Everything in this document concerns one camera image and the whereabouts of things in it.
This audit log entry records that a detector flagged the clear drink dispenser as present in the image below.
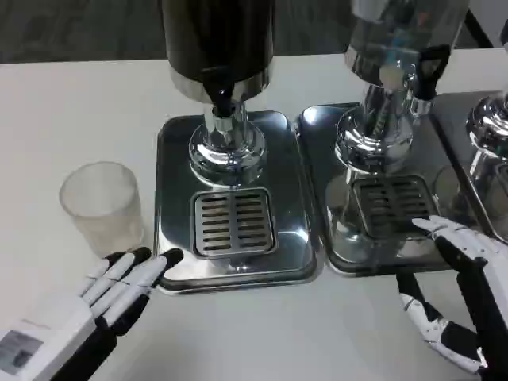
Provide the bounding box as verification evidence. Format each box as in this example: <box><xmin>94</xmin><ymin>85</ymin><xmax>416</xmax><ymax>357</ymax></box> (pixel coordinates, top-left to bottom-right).
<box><xmin>334</xmin><ymin>0</ymin><xmax>471</xmax><ymax>175</ymax></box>

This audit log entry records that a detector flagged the chrome dispenser base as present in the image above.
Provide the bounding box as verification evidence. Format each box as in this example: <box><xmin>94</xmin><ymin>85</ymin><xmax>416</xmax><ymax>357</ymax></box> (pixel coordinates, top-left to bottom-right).
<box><xmin>464</xmin><ymin>94</ymin><xmax>508</xmax><ymax>187</ymax></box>

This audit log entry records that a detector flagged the steel drip tray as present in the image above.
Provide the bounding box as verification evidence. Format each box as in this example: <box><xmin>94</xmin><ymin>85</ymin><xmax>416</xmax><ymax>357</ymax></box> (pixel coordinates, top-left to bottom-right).
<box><xmin>297</xmin><ymin>103</ymin><xmax>495</xmax><ymax>275</ymax></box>
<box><xmin>431</xmin><ymin>90</ymin><xmax>508</xmax><ymax>244</ymax></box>
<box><xmin>152</xmin><ymin>110</ymin><xmax>318</xmax><ymax>297</ymax></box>

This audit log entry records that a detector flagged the black tap of dark dispenser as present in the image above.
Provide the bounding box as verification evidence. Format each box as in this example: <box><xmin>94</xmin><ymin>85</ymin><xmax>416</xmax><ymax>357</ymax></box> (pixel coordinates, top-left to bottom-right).
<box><xmin>202</xmin><ymin>65</ymin><xmax>236</xmax><ymax>119</ymax></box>

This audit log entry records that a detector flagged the clear ribbed glass cup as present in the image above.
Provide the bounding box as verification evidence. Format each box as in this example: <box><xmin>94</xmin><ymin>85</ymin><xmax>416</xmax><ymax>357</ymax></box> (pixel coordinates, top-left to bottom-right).
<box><xmin>59</xmin><ymin>161</ymin><xmax>144</xmax><ymax>259</ymax></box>

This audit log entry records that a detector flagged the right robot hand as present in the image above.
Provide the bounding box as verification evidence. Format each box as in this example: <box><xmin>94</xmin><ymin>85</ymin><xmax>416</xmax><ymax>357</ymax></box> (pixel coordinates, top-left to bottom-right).
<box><xmin>396</xmin><ymin>216</ymin><xmax>508</xmax><ymax>381</ymax></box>

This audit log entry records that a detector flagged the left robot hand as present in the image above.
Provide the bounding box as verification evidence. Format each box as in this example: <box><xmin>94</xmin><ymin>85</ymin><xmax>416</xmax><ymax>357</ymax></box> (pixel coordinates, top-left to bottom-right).
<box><xmin>0</xmin><ymin>246</ymin><xmax>185</xmax><ymax>381</ymax></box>

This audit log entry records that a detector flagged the black tap of clear dispenser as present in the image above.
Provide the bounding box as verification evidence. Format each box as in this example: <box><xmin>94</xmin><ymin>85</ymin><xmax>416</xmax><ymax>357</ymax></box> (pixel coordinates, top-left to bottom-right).
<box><xmin>414</xmin><ymin>44</ymin><xmax>452</xmax><ymax>103</ymax></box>

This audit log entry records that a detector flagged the dark drink dispenser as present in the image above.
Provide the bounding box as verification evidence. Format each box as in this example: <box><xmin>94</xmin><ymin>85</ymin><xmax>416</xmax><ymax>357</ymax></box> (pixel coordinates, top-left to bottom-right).
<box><xmin>160</xmin><ymin>0</ymin><xmax>277</xmax><ymax>187</ymax></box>

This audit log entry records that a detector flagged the black bar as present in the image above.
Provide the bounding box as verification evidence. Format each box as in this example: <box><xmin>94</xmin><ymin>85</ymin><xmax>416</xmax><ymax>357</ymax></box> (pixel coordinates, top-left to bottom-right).
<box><xmin>462</xmin><ymin>7</ymin><xmax>505</xmax><ymax>49</ymax></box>

